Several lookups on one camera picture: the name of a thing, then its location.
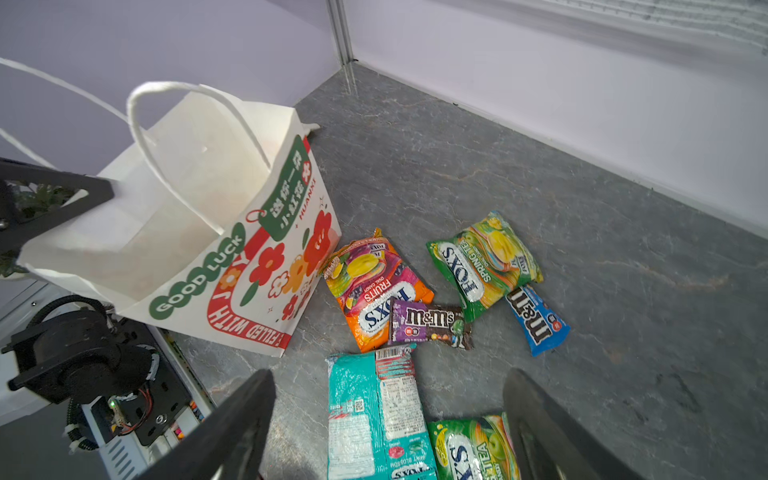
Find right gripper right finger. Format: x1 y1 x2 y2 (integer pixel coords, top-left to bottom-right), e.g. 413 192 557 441
503 368 641 479

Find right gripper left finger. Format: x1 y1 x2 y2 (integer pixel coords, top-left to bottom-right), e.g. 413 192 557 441
139 369 276 479

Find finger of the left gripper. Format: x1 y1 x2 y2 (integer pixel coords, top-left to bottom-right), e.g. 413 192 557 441
1 158 114 253

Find teal snack pack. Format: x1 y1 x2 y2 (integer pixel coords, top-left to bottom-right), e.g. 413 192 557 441
326 343 437 479

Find white paper gift bag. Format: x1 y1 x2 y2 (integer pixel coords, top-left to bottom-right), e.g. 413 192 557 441
3 81 341 357

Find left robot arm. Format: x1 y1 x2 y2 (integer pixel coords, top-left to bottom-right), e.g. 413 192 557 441
1 158 160 404

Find green Fox's spring tea bag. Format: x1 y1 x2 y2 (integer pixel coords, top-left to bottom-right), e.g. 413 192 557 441
427 413 521 480

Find green Fox's candy bag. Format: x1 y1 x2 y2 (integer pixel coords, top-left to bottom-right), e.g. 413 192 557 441
426 211 543 323

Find small potted plant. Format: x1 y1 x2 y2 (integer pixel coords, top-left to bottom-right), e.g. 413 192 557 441
1 180 75 280

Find blue M&M's packet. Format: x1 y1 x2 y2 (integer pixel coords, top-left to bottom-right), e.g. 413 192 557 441
505 285 571 357

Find brown M&M's packet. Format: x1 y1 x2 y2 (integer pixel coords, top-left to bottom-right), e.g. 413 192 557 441
387 298 474 350

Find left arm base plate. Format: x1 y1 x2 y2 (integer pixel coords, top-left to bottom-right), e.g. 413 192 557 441
107 326 193 448

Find white vented rail cover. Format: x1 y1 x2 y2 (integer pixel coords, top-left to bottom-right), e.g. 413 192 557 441
98 433 155 480

